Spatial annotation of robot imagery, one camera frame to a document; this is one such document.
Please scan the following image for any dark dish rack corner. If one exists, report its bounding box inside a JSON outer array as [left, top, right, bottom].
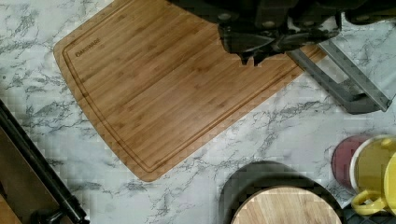
[[344, 208, 396, 224]]

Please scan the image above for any dark red round coaster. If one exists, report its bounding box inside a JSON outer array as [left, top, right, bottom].
[[332, 135, 370, 189]]

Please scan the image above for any black appliance at left edge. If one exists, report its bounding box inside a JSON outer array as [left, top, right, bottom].
[[1, 105, 90, 224]]

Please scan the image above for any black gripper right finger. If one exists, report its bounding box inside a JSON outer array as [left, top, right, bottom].
[[253, 18, 342, 66]]

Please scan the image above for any round wooden lid black rim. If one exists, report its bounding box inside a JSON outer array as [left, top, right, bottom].
[[217, 161, 347, 224]]

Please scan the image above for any bamboo cutting board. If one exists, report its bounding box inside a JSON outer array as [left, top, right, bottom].
[[52, 0, 327, 183]]

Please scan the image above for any yellow mug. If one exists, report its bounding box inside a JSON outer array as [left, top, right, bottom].
[[349, 135, 395, 216]]

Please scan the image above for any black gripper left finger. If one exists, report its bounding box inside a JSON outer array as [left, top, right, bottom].
[[218, 24, 275, 65]]

